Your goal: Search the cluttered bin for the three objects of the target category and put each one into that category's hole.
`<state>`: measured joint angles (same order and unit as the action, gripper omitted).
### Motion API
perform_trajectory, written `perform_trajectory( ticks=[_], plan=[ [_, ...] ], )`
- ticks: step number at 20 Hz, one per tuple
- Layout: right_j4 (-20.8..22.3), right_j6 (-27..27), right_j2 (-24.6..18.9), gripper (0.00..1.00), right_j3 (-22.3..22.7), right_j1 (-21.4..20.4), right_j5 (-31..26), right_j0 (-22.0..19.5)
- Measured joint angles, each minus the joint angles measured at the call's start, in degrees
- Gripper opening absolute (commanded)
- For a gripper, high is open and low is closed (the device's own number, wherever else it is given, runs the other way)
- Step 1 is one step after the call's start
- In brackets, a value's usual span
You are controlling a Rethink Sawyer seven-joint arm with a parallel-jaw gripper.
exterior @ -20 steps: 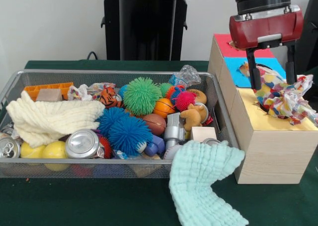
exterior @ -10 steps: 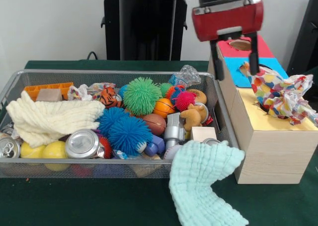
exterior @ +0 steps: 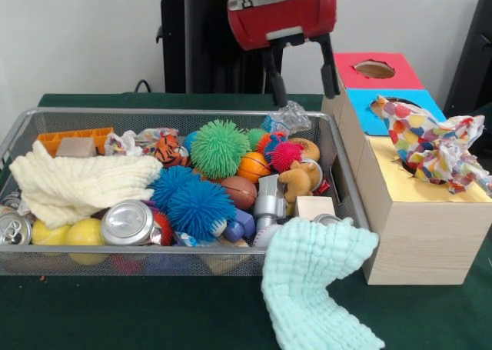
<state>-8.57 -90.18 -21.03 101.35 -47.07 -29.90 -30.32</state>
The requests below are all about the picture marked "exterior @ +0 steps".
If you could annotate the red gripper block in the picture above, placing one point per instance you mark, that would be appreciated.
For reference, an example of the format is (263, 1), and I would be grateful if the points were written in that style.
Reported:
(284, 17)

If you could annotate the white cloth with colourful dots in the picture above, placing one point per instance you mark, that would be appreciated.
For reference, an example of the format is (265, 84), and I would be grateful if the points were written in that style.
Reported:
(434, 146)

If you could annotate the mint green muslin cloth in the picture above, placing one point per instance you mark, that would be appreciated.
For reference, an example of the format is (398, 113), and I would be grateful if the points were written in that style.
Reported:
(307, 257)

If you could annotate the cream muslin cloth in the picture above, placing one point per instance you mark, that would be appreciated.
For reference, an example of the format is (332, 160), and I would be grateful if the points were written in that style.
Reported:
(77, 184)

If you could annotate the wooden box with three holes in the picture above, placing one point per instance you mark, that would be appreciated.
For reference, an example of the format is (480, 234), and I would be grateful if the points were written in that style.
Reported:
(423, 242)

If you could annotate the small orange basketball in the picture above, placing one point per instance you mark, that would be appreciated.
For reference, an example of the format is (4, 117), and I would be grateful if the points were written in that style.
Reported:
(251, 167)

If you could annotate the green spiky rubber ball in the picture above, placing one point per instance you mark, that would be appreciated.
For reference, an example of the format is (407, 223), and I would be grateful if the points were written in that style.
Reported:
(219, 148)

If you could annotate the small brown football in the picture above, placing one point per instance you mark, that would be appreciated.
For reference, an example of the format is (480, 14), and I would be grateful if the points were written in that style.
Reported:
(240, 192)

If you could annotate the orange tiger plush toy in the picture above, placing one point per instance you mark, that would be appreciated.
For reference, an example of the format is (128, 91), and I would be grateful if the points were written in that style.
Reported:
(171, 150)

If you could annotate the blue spiky rubber ball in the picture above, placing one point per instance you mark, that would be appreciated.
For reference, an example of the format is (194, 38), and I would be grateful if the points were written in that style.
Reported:
(171, 186)
(200, 209)

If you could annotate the silver drink can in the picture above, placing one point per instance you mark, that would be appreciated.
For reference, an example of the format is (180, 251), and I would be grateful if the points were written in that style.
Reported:
(125, 221)

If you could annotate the yellow ball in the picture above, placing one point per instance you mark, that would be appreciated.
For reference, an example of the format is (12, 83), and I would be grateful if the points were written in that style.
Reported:
(82, 232)

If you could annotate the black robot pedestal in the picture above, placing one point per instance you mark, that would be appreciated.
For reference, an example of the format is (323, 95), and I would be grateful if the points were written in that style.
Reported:
(173, 38)

